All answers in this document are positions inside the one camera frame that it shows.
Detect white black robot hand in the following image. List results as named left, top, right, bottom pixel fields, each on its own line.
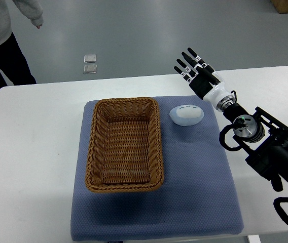
left=174, top=47, right=233, bottom=111

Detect blue white plush toy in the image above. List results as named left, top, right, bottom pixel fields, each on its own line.
left=169, top=104, right=204, bottom=127

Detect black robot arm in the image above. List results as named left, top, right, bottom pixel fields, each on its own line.
left=174, top=48, right=288, bottom=226

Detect brown wicker basket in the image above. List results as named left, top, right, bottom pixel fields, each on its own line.
left=85, top=97, right=164, bottom=193

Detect upper metal floor plate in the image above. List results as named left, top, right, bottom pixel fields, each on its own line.
left=84, top=54, right=97, bottom=63

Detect metal floor plate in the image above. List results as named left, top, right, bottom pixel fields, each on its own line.
left=83, top=64, right=97, bottom=74
left=84, top=54, right=97, bottom=63

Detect lower metal floor plate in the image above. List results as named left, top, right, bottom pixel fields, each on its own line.
left=83, top=64, right=97, bottom=74

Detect blue foam mat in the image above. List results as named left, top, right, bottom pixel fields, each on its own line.
left=70, top=96, right=244, bottom=241

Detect black cable loop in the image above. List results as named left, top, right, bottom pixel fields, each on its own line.
left=219, top=125, right=246, bottom=152

